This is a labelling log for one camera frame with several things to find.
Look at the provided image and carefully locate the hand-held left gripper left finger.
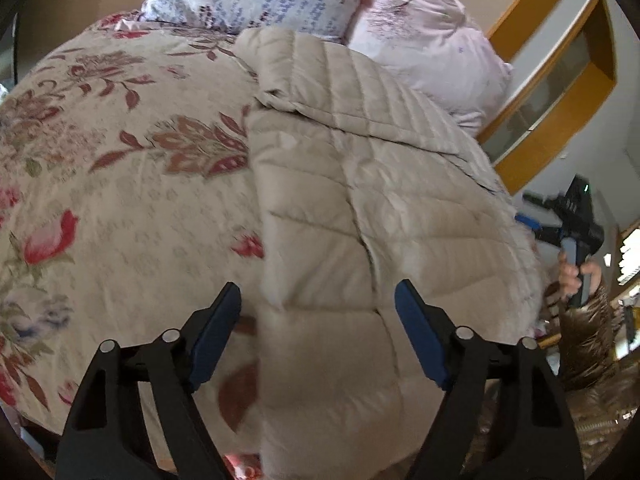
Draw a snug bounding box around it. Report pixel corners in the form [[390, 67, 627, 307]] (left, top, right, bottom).
[[55, 281, 243, 480]]

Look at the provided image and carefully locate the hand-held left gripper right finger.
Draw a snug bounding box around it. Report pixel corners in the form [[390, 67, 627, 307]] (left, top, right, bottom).
[[394, 279, 586, 480]]

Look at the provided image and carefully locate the beige quilted down jacket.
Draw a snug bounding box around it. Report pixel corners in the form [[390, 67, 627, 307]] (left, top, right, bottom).
[[232, 27, 548, 480]]

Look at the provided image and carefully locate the person's right hand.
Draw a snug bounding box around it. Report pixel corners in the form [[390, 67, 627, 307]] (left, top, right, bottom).
[[556, 251, 602, 307]]

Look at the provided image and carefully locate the bright window with blinds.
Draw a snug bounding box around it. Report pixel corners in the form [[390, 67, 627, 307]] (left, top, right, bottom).
[[616, 227, 640, 288]]

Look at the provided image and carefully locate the wooden framed glass window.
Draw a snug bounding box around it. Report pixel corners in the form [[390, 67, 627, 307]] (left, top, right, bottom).
[[475, 0, 620, 196]]

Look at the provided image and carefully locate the floral bedspread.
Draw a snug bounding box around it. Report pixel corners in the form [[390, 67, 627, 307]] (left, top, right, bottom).
[[0, 10, 281, 480]]

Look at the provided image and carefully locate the pink floral pillow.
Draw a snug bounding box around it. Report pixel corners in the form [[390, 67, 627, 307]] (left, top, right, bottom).
[[345, 0, 515, 138]]

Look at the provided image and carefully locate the person's brown patterned clothing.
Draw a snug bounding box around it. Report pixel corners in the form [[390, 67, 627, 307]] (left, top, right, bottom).
[[467, 365, 640, 480]]

